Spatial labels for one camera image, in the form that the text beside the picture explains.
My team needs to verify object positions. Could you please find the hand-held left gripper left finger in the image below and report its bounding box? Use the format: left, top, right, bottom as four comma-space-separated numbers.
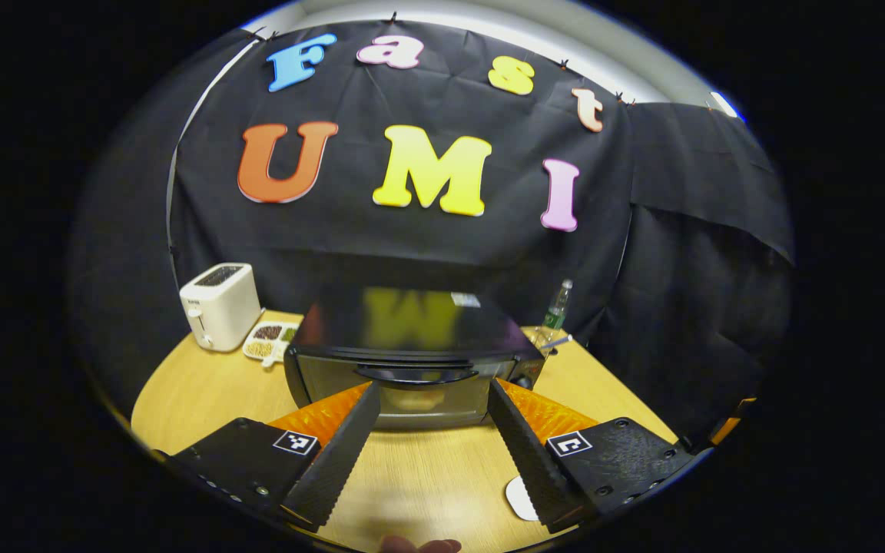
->
166, 381, 382, 532

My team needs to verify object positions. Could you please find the white divided dish of beans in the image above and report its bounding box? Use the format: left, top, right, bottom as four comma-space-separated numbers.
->
242, 320, 299, 363

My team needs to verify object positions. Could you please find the clear glass cup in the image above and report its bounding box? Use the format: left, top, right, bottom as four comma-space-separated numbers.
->
531, 326, 575, 356

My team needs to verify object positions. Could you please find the black electric oven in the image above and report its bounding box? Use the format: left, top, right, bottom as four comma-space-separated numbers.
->
283, 286, 547, 431

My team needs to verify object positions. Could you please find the white plate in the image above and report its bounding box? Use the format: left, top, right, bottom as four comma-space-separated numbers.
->
505, 475, 541, 522

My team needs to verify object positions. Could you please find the white toaster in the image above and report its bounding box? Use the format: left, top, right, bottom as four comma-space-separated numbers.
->
179, 263, 263, 353

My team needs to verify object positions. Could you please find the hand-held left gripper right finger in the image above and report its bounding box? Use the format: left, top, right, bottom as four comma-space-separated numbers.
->
487, 377, 697, 535

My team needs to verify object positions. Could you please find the green label plastic bottle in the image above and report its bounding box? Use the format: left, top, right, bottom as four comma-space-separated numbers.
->
544, 279, 574, 331

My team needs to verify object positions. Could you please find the narrow ceiling light panel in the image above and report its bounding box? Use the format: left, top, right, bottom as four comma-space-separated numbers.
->
710, 91, 747, 122

